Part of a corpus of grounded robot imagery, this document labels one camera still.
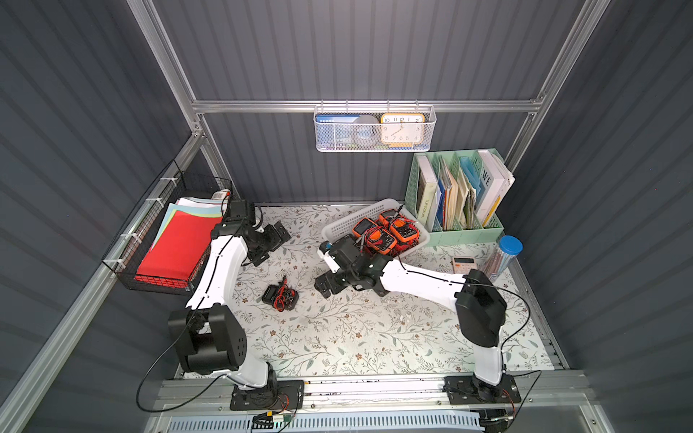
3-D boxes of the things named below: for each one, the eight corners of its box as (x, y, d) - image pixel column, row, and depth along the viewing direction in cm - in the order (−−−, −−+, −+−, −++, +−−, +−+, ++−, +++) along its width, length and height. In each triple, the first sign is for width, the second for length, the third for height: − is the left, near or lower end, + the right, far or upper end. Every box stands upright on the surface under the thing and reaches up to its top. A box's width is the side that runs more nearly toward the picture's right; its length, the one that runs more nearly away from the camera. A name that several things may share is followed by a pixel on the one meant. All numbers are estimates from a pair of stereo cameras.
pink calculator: (454, 274, 100) (456, 271, 99) (450, 259, 105) (451, 256, 103) (478, 274, 100) (480, 271, 99) (473, 259, 105) (475, 256, 103)
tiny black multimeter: (262, 300, 94) (259, 294, 90) (280, 279, 99) (278, 272, 95) (288, 316, 90) (285, 310, 86) (305, 293, 95) (303, 287, 92)
